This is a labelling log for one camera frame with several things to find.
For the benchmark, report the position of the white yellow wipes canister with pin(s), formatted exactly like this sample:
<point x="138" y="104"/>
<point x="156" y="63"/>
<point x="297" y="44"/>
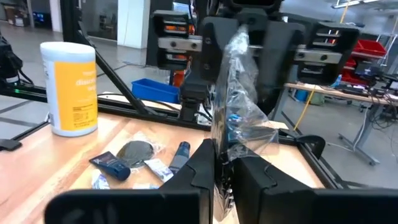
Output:
<point x="71" y="93"/>

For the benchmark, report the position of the black table clip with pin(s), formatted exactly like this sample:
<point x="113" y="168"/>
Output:
<point x="9" y="144"/>

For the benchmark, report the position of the white column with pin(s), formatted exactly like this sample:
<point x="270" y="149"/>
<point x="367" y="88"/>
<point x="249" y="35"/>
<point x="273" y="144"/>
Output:
<point x="132" y="21"/>

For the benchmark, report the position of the dark navy tube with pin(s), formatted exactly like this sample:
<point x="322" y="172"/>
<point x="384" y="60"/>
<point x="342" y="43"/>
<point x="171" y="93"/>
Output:
<point x="110" y="165"/>

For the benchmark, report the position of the blue storage bin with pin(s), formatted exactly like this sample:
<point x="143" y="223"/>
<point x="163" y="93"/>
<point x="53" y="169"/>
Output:
<point x="152" y="90"/>

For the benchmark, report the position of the red bins on shelf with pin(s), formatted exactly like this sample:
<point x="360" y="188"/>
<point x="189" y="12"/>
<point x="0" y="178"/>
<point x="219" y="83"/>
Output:
<point x="370" y="48"/>

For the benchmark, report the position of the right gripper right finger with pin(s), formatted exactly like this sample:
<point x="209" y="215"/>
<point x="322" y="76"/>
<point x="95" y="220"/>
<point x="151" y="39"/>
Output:
<point x="280" y="205"/>

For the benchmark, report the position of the white blue sachet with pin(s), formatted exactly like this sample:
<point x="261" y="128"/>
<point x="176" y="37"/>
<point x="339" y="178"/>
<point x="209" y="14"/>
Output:
<point x="158" y="169"/>

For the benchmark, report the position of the slate blue tube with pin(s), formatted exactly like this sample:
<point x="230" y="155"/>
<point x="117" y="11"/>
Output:
<point x="180" y="157"/>

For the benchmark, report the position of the wooden desk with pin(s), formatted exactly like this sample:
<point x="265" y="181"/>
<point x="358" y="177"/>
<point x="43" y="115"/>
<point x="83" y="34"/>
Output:
<point x="335" y="92"/>

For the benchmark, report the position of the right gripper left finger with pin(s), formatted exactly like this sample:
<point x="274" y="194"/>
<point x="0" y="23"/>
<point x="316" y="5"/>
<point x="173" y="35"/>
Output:
<point x="174" y="205"/>

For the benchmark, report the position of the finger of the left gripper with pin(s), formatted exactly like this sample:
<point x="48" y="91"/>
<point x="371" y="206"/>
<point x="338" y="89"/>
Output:
<point x="276" y="56"/>
<point x="211" y="49"/>

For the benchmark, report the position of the black puff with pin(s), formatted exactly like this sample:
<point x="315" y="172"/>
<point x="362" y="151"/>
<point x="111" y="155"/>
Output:
<point x="135" y="152"/>
<point x="236" y="93"/>

